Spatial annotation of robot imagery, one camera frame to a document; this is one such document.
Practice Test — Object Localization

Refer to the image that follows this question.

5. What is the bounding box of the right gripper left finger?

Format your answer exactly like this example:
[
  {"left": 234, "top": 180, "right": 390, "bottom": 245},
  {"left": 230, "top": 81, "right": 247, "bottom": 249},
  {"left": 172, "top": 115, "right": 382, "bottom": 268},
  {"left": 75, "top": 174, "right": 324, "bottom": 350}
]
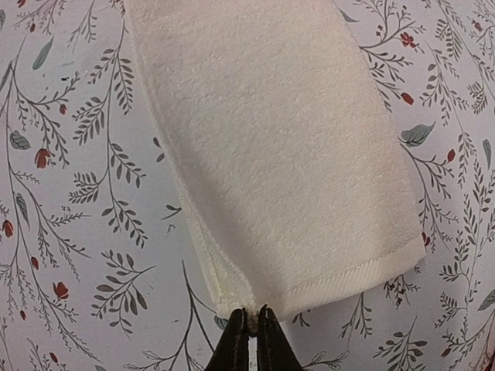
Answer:
[{"left": 205, "top": 309, "right": 249, "bottom": 371}]

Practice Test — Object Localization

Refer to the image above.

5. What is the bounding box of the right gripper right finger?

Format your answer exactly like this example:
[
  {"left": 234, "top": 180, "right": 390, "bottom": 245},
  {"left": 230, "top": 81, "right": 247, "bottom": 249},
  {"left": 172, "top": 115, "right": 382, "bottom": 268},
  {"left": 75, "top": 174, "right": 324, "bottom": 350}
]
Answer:
[{"left": 257, "top": 305, "right": 303, "bottom": 371}]

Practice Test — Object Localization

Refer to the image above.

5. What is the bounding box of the cream white towel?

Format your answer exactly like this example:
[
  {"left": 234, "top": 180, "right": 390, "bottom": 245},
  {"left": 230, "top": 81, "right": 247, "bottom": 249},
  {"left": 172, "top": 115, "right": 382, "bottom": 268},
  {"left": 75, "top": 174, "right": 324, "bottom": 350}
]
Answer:
[{"left": 125, "top": 1, "right": 425, "bottom": 318}]

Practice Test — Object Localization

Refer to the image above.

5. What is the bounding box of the floral tablecloth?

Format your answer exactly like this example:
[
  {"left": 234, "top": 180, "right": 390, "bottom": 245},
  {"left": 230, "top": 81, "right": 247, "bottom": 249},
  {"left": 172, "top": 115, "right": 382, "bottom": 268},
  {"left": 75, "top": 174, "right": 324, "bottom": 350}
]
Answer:
[{"left": 1, "top": 1, "right": 494, "bottom": 370}]

